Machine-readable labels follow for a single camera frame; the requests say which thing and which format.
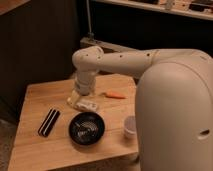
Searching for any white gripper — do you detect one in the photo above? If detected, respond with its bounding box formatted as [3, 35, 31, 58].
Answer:
[67, 78, 95, 106]

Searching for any white ceramic cup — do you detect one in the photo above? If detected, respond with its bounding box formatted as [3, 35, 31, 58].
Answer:
[124, 116, 136, 139]

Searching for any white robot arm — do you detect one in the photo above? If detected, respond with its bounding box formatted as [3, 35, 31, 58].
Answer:
[72, 46, 213, 171]

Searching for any black ceramic bowl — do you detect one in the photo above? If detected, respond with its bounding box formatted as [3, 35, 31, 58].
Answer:
[68, 112, 105, 146]

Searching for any white plastic bottle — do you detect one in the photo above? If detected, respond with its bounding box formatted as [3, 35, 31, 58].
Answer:
[75, 99, 98, 112]

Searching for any orange carrot toy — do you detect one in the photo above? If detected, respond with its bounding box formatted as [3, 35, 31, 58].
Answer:
[103, 92, 126, 99]

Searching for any black striped rectangular case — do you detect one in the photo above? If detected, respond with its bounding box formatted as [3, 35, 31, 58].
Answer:
[38, 109, 60, 137]

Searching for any wooden table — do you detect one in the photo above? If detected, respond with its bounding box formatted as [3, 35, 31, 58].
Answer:
[8, 74, 138, 171]

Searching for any low wooden shelf beam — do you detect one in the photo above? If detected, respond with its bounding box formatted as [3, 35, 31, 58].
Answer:
[79, 36, 134, 54]

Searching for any metal pole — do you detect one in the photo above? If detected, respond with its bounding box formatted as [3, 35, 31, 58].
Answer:
[86, 0, 94, 41]

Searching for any upper wooden shelf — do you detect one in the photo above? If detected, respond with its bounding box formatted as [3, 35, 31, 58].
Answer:
[94, 0, 213, 21]

